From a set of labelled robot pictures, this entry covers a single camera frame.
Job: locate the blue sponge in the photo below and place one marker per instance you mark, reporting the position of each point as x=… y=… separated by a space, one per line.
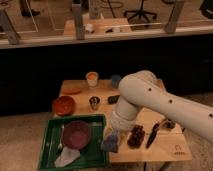
x=110 y=144

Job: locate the black office chair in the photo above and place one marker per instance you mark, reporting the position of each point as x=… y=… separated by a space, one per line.
x=141 y=13

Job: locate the small wooden background table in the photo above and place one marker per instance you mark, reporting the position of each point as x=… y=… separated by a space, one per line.
x=100 y=26

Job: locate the purple plate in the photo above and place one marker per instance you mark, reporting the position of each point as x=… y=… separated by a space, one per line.
x=76 y=135

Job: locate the dark grape bunch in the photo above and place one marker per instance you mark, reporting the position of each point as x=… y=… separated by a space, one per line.
x=137 y=136

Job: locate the white crumpled cloth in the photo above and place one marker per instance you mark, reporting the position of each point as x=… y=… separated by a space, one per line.
x=66 y=157

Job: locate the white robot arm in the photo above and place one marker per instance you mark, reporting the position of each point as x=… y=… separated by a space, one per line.
x=140 y=89

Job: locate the green plastic tray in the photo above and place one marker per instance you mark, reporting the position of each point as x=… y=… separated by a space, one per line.
x=90 y=157

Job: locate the small metal cup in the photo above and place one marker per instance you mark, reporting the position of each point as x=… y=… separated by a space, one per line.
x=94 y=102

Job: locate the red bowl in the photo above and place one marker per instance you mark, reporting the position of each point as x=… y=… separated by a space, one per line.
x=64 y=105

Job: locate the person's feet in shoes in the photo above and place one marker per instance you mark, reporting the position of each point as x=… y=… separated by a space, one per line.
x=29 y=14

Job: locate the blue cup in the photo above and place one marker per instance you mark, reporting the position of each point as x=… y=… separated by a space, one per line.
x=115 y=80

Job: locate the dark small object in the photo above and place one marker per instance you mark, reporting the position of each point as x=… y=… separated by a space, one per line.
x=170 y=124

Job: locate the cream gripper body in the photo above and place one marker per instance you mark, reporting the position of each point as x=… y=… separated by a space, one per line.
x=115 y=134

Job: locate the white cup with orange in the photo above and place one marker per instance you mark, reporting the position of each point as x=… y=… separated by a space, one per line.
x=92 y=79

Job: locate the black rectangular block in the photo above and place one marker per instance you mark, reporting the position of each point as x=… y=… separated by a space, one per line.
x=113 y=99

